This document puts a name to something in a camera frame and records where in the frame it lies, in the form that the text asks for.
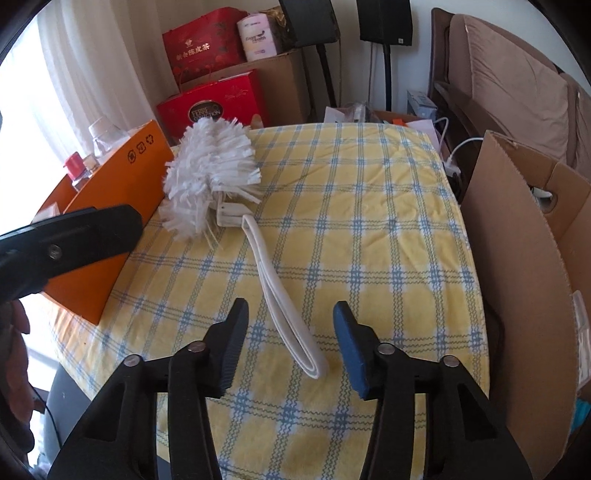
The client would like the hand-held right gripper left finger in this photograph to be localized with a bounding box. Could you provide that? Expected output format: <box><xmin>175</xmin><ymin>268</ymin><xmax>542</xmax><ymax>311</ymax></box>
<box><xmin>48</xmin><ymin>298</ymin><xmax>250</xmax><ymax>480</ymax></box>

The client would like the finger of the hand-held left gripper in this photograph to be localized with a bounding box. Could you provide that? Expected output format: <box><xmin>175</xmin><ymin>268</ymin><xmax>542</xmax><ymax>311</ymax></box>
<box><xmin>0</xmin><ymin>205</ymin><xmax>144</xmax><ymax>303</ymax></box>

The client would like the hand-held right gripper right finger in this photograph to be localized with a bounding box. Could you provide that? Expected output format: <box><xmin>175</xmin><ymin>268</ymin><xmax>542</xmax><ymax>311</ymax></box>
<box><xmin>332</xmin><ymin>300</ymin><xmax>532</xmax><ymax>480</ymax></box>

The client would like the orange cardboard box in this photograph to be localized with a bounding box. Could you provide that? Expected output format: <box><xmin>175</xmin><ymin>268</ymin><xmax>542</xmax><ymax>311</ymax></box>
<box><xmin>28</xmin><ymin>120</ymin><xmax>174</xmax><ymax>326</ymax></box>

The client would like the pink cap clear bottle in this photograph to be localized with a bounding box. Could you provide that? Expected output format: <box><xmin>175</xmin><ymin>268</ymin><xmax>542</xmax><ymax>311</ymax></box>
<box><xmin>65</xmin><ymin>154</ymin><xmax>100</xmax><ymax>190</ymax></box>

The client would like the clear bottle white cap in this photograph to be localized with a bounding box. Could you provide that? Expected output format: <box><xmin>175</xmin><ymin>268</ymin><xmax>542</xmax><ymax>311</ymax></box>
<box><xmin>88</xmin><ymin>116</ymin><xmax>130</xmax><ymax>160</ymax></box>

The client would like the white fluffy duster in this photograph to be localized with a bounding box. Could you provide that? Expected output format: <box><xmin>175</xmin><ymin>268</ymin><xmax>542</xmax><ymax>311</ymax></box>
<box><xmin>159</xmin><ymin>116</ymin><xmax>329</xmax><ymax>380</ymax></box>

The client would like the person's left hand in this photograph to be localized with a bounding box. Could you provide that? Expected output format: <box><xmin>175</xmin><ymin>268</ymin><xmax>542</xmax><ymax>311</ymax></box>
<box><xmin>0</xmin><ymin>300</ymin><xmax>35</xmax><ymax>425</ymax></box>

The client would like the yellow checked tablecloth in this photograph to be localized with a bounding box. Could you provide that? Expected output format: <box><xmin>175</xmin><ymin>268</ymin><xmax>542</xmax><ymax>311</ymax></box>
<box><xmin>48</xmin><ymin>122</ymin><xmax>492</xmax><ymax>480</ymax></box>

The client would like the dark chair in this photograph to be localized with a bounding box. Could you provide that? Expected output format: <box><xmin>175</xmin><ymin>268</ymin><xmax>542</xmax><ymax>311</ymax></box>
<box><xmin>41</xmin><ymin>364</ymin><xmax>95</xmax><ymax>462</ymax></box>

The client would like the open brown cardboard box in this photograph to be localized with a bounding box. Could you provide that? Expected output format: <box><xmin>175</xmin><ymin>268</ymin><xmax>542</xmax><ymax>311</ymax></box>
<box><xmin>459</xmin><ymin>130</ymin><xmax>591</xmax><ymax>480</ymax></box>

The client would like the white curtain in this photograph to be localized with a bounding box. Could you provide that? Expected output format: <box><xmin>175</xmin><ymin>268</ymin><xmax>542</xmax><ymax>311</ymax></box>
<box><xmin>34</xmin><ymin>0</ymin><xmax>169</xmax><ymax>169</ymax></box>

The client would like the red chocolate gift bag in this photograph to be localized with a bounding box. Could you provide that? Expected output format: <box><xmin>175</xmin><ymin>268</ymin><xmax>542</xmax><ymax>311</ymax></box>
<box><xmin>156</xmin><ymin>69</ymin><xmax>264</xmax><ymax>139</ymax></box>

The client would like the red tea gift bag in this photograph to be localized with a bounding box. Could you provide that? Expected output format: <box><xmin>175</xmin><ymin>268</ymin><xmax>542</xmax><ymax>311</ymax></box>
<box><xmin>161</xmin><ymin>8</ymin><xmax>247</xmax><ymax>85</ymax></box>

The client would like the cardboard box with clutter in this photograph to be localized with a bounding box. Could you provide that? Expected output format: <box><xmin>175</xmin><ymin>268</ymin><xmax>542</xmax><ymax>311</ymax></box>
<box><xmin>323</xmin><ymin>104</ymin><xmax>444</xmax><ymax>139</ymax></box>

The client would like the blue white small box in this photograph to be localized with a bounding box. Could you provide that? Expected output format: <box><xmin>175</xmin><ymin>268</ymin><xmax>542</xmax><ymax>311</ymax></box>
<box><xmin>406</xmin><ymin>89</ymin><xmax>438</xmax><ymax>123</ymax></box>

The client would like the large brown cardboard box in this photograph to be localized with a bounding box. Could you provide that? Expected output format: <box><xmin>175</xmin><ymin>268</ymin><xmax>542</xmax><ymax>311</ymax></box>
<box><xmin>178</xmin><ymin>48</ymin><xmax>311</xmax><ymax>125</ymax></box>

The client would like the white tissue pack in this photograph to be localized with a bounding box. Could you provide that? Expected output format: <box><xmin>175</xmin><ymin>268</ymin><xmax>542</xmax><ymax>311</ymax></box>
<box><xmin>237</xmin><ymin>13</ymin><xmax>283</xmax><ymax>62</ymax></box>

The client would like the brown wooden sofa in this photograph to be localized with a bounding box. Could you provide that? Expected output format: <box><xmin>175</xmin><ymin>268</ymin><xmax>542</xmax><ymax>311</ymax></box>
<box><xmin>429</xmin><ymin>7</ymin><xmax>591</xmax><ymax>195</ymax></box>

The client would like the large beige sofa cushion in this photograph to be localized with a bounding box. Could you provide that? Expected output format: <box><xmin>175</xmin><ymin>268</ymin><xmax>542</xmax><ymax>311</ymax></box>
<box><xmin>450</xmin><ymin>14</ymin><xmax>571</xmax><ymax>162</ymax></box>

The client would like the black speaker on stand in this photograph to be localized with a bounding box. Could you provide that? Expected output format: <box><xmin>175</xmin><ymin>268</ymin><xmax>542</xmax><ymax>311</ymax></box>
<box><xmin>356</xmin><ymin>0</ymin><xmax>413</xmax><ymax>114</ymax></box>
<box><xmin>278</xmin><ymin>0</ymin><xmax>342</xmax><ymax>123</ymax></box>

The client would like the medium beige sofa cushion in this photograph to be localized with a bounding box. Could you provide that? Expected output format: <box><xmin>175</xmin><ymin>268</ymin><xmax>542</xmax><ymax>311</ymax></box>
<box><xmin>566</xmin><ymin>71</ymin><xmax>591</xmax><ymax>160</ymax></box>

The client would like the white cable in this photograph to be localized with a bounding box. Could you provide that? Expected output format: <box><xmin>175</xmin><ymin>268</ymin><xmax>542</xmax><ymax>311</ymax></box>
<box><xmin>443</xmin><ymin>134</ymin><xmax>485</xmax><ymax>172</ymax></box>
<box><xmin>433</xmin><ymin>117</ymin><xmax>452</xmax><ymax>158</ymax></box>

